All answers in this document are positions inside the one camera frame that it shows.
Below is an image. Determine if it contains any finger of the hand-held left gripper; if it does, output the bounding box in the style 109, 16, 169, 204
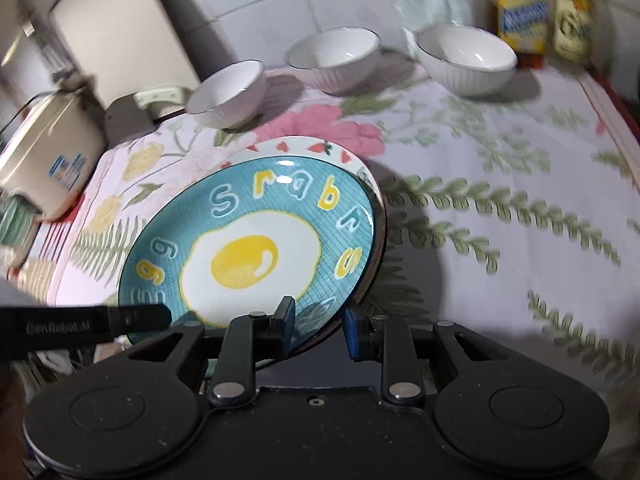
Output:
107, 304, 172, 336

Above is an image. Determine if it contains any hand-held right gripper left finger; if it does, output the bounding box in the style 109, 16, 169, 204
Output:
127, 296, 297, 408

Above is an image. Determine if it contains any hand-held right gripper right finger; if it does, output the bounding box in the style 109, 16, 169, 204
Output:
345, 306, 506, 406

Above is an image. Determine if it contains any blue fried egg plate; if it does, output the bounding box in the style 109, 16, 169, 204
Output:
117, 156, 388, 356

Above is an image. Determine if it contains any pink rabbit print plate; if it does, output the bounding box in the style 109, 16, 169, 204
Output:
227, 136, 383, 211

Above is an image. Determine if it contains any white ribbed bowl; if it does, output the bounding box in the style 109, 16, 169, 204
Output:
186, 60, 267, 129
416, 24, 518, 98
285, 26, 382, 96

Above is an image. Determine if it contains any striped cloth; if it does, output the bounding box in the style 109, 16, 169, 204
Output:
5, 195, 101, 306

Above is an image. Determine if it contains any white rice cooker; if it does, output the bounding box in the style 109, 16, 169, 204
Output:
0, 87, 108, 221

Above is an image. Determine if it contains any floral tablecloth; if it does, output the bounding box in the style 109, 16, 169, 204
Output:
47, 50, 640, 381

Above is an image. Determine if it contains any white cutting board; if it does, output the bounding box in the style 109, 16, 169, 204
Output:
47, 0, 201, 111

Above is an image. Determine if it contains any yellow label cooking wine bottle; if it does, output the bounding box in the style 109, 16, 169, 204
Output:
492, 0, 553, 68

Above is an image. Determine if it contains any clear vinegar bottle yellow cap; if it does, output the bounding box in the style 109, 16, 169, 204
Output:
550, 0, 598, 63

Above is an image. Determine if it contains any cleaver with white handle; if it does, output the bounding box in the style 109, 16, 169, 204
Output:
105, 86, 193, 143

